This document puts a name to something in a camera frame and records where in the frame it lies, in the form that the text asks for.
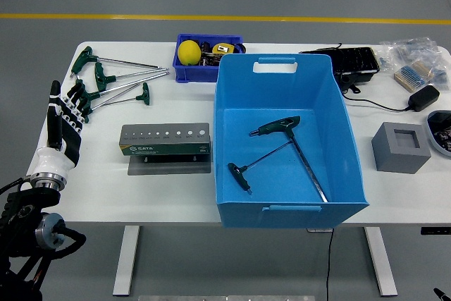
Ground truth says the grey block with square recess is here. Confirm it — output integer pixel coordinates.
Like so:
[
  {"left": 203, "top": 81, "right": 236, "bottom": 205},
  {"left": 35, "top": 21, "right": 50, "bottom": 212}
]
[{"left": 371, "top": 121, "right": 432, "bottom": 174}]

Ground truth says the dark metal hardware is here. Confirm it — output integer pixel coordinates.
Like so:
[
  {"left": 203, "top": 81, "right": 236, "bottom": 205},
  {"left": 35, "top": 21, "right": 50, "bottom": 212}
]
[{"left": 199, "top": 42, "right": 223, "bottom": 68}]

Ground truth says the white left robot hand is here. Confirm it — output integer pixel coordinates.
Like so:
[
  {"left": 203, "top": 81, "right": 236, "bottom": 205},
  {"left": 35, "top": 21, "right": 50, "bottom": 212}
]
[{"left": 34, "top": 80, "right": 93, "bottom": 176}]

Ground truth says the clear plastic parts bag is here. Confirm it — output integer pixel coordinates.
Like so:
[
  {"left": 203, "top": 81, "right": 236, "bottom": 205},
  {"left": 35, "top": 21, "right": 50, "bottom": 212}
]
[
  {"left": 379, "top": 36, "right": 443, "bottom": 66},
  {"left": 428, "top": 52, "right": 451, "bottom": 92}
]

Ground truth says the black plastic tray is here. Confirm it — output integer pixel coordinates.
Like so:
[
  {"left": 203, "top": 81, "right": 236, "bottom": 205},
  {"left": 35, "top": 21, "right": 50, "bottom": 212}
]
[{"left": 299, "top": 45, "right": 381, "bottom": 85}]

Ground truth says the black power adapter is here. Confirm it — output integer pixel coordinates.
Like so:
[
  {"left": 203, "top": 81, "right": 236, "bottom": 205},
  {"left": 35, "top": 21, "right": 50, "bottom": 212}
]
[{"left": 408, "top": 85, "right": 440, "bottom": 112}]

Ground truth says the yellow ball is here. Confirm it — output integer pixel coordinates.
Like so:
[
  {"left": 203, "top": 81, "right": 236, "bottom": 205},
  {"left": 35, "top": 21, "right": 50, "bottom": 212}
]
[{"left": 177, "top": 39, "right": 202, "bottom": 66}]

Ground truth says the metal hex wrench stand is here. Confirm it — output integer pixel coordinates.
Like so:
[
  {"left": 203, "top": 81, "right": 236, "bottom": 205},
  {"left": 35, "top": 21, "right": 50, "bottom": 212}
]
[{"left": 118, "top": 123, "right": 212, "bottom": 176}]

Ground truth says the large blue plastic box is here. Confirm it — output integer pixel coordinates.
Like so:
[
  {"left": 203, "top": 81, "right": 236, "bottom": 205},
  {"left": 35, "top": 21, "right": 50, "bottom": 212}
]
[{"left": 213, "top": 52, "right": 370, "bottom": 228}]

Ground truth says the large green T-handle hex wrench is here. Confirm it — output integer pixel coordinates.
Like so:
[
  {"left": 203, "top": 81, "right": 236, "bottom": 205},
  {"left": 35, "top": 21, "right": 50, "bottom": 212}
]
[{"left": 249, "top": 115, "right": 329, "bottom": 204}]

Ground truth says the black table control panel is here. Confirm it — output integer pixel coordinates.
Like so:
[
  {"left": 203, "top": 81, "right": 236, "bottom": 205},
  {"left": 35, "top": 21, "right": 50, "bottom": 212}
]
[{"left": 420, "top": 226, "right": 451, "bottom": 235}]

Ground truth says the small green T-handle hex wrench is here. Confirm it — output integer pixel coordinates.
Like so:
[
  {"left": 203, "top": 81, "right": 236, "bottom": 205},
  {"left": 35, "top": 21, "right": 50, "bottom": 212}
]
[
  {"left": 227, "top": 141, "right": 294, "bottom": 197},
  {"left": 105, "top": 82, "right": 151, "bottom": 106}
]

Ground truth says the yellow floor tape line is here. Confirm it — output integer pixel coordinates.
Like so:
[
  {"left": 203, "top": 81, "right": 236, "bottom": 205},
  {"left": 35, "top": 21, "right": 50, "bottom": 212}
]
[{"left": 0, "top": 13, "right": 451, "bottom": 25}]

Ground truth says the grey bowl with parts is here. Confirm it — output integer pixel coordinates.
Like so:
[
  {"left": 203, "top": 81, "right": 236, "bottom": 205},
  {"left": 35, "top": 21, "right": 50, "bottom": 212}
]
[{"left": 425, "top": 110, "right": 451, "bottom": 158}]

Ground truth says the black floor cable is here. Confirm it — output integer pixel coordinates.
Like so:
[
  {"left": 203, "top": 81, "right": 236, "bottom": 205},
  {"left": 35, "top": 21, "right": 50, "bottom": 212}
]
[{"left": 326, "top": 227, "right": 335, "bottom": 301}]

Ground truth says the black adapter cable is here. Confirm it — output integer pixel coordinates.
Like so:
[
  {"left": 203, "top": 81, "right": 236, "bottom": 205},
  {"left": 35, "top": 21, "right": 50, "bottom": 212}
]
[{"left": 342, "top": 93, "right": 412, "bottom": 111}]

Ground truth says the white table leg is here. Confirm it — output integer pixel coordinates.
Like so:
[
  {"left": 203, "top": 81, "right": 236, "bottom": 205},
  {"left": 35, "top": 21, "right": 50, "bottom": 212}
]
[
  {"left": 112, "top": 225, "right": 141, "bottom": 297},
  {"left": 364, "top": 226, "right": 398, "bottom": 297}
]

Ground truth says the small blue parts bin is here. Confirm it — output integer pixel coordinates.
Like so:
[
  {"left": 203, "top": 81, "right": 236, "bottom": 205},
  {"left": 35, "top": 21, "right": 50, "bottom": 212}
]
[{"left": 172, "top": 33, "right": 244, "bottom": 83}]

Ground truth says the yellow tape measure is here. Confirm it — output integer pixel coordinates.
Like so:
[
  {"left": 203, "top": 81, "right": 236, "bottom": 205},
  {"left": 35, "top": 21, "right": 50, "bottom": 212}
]
[{"left": 212, "top": 42, "right": 236, "bottom": 56}]

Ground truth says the tan resistor strip bundle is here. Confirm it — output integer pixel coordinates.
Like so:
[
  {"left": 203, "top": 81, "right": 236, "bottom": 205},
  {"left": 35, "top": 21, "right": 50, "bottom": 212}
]
[{"left": 393, "top": 61, "right": 435, "bottom": 92}]

